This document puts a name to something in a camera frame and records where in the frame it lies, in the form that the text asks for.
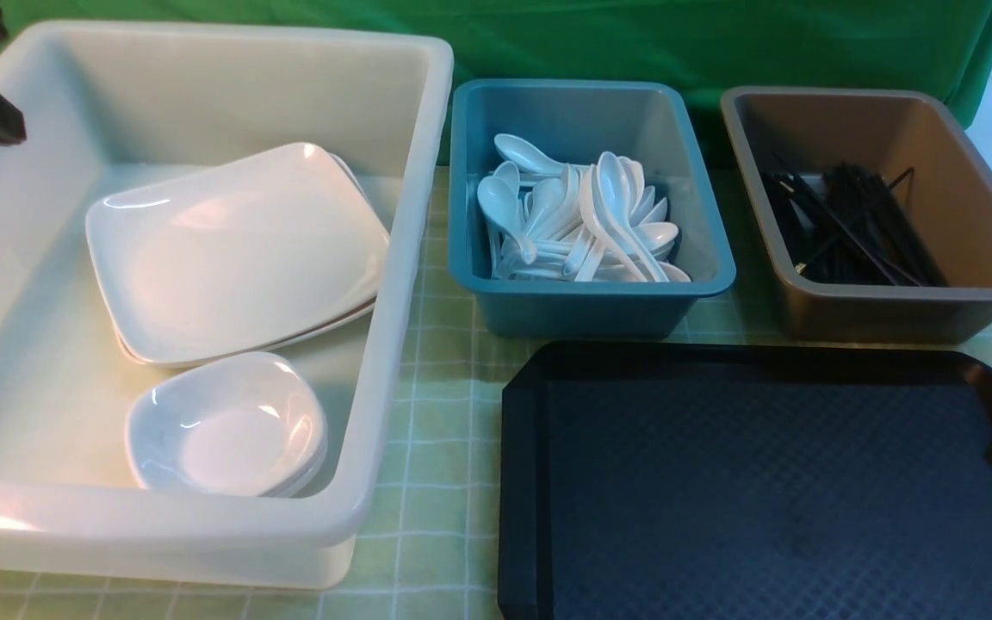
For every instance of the white rice plate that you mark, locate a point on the white rice plate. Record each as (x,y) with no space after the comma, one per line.
(238,250)

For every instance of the white bowl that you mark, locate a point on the white bowl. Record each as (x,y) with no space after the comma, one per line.
(260,464)
(253,391)

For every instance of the white square plate in tub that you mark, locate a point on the white square plate in tub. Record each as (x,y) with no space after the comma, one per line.
(324,323)

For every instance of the large white plastic tub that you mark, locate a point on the large white plastic tub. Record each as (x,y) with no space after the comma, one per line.
(109,105)

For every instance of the white bowl in tub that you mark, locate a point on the white bowl in tub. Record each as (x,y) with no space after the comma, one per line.
(260,464)

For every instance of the white spoon top of pile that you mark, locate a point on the white spoon top of pile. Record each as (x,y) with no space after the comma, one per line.
(526,156)

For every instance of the pile of white spoons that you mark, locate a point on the pile of white spoons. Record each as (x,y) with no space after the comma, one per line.
(551,208)

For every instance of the teal plastic bin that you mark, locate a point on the teal plastic bin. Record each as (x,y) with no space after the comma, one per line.
(574,122)

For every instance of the green checkered tablecloth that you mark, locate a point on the green checkered tablecloth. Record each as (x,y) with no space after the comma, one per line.
(427,549)

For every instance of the white spoon upright in pile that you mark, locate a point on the white spoon upright in pile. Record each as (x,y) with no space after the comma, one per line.
(606,214)

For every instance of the black serving tray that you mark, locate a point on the black serving tray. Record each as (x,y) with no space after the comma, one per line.
(699,481)

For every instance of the green backdrop cloth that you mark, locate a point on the green backdrop cloth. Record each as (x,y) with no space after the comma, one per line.
(699,48)

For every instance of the pile of black chopsticks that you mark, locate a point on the pile of black chopsticks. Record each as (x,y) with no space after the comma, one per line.
(850,229)

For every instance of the brown plastic bin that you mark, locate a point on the brown plastic bin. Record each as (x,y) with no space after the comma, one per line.
(810,131)

